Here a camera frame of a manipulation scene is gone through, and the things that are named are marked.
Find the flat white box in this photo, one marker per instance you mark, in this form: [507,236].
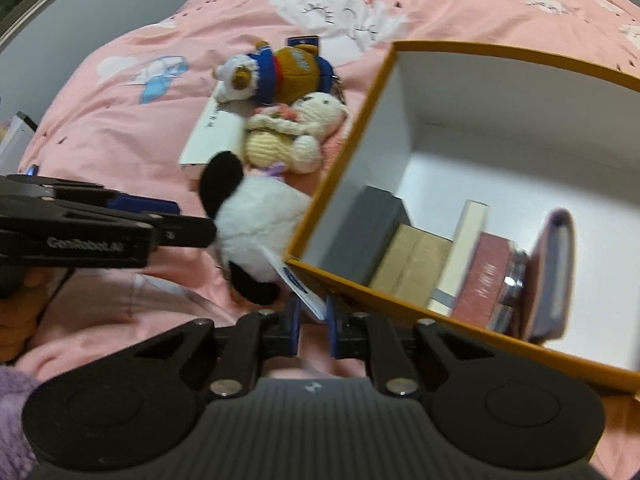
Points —
[215,130]

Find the orange-rimmed white storage box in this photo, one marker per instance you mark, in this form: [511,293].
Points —
[450,90]

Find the white carton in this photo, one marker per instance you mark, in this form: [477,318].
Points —
[17,140]

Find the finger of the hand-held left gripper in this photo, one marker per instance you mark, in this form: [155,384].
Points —
[185,232]
[145,205]

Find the tall white box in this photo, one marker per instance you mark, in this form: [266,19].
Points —
[467,240]

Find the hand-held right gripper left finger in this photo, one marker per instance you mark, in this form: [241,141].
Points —
[296,330]

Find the tan cardboard box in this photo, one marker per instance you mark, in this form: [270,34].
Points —
[410,265]

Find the cream crochet bunny doll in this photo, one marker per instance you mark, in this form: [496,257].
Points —
[270,145]

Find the pink printed blanket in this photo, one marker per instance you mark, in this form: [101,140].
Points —
[150,110]

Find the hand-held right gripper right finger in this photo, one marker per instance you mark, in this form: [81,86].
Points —
[331,330]

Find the dusty pink box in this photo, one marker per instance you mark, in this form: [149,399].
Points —
[482,280]

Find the blue card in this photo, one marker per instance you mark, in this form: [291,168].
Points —
[302,41]

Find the brown knitted bear toy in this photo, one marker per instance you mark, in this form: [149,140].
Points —
[295,72]

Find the dark grey box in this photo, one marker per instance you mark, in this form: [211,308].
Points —
[360,230]

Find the black and white panda plush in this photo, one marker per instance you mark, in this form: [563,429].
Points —
[260,210]

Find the person's left hand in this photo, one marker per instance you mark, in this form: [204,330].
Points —
[17,320]

